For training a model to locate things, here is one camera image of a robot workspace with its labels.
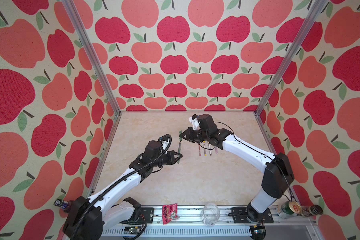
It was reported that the left aluminium corner post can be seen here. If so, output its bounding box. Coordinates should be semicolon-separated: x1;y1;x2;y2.
62;0;122;117

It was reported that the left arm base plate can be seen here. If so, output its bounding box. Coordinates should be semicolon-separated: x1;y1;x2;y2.
121;207;154;225

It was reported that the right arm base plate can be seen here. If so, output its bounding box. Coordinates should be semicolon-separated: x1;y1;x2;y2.
228;207;274;224

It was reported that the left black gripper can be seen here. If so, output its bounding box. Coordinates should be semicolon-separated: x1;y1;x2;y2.
151;150;183;168

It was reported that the right thin black cable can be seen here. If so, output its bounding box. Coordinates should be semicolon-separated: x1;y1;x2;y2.
197;121;296;202

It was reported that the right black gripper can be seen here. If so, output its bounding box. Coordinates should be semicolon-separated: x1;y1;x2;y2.
177;125;209;143

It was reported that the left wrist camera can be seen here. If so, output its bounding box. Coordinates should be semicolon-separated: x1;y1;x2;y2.
158;137;169;149

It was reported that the aluminium corner post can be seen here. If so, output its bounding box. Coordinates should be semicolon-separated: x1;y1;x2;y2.
255;0;327;117
62;0;122;117

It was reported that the green marker pen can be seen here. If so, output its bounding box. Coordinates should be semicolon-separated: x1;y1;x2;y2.
178;141;181;164

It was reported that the pink snack packet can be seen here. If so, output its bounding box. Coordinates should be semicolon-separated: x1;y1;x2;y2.
162;203;180;225

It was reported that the aluminium front rail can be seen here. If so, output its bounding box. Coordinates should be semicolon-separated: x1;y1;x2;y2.
98;206;323;240

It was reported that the green drink can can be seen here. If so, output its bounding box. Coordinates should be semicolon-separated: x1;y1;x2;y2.
277;201;302;219

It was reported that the left black corrugated cable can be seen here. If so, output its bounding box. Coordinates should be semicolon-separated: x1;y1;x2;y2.
69;133;173;240

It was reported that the clear plastic cup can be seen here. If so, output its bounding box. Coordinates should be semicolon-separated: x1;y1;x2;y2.
202;203;221;227

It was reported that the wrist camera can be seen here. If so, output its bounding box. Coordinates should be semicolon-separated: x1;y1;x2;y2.
158;137;169;149
189;115;201;130

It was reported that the right aluminium corner post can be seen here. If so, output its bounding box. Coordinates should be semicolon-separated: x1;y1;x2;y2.
255;0;327;117

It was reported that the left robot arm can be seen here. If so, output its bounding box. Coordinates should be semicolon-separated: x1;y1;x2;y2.
62;135;183;240

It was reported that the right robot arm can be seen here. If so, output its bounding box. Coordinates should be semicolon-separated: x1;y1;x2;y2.
179;114;295;223

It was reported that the purple bottle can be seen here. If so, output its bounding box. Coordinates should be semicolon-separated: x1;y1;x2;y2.
54;199;73;213

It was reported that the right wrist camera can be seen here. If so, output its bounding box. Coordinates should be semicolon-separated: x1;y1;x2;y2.
189;115;201;130

